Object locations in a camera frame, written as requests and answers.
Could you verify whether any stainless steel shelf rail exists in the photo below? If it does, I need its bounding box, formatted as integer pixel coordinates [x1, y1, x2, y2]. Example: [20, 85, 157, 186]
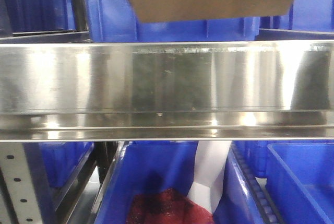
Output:
[1, 40, 333, 142]

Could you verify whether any red mesh fabric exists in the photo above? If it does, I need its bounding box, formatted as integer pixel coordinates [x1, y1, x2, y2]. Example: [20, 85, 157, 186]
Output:
[126, 188, 214, 224]

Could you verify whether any blue bin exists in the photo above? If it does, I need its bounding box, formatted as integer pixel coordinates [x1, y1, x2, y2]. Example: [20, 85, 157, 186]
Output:
[39, 142, 94, 188]
[85, 0, 260, 42]
[266, 143, 333, 223]
[95, 142, 264, 223]
[5, 0, 75, 33]
[260, 0, 333, 32]

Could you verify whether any blue bin lower centre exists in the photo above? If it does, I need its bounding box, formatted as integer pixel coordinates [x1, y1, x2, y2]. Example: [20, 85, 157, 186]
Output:
[95, 142, 264, 223]

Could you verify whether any white perforated shelf post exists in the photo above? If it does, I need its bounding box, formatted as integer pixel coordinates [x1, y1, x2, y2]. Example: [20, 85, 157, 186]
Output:
[1, 143, 43, 223]

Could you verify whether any white plastic piece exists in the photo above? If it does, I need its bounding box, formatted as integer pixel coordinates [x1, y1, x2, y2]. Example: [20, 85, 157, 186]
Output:
[187, 140, 232, 214]

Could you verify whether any blue bin upper left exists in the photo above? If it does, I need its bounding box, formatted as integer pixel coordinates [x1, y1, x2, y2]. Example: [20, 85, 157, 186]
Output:
[5, 0, 75, 33]

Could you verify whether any blue bin upper centre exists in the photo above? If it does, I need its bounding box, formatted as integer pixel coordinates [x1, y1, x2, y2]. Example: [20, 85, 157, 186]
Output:
[85, 0, 260, 42]

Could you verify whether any blue bin lower left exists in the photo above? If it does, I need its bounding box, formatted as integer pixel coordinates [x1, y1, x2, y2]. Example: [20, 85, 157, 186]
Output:
[39, 142, 94, 188]

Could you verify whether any blue bin lower right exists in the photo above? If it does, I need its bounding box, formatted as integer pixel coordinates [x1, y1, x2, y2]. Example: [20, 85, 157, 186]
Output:
[266, 143, 333, 223]

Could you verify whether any blue bin upper right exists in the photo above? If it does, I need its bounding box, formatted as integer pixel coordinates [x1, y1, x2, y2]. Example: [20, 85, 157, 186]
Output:
[260, 0, 333, 32]

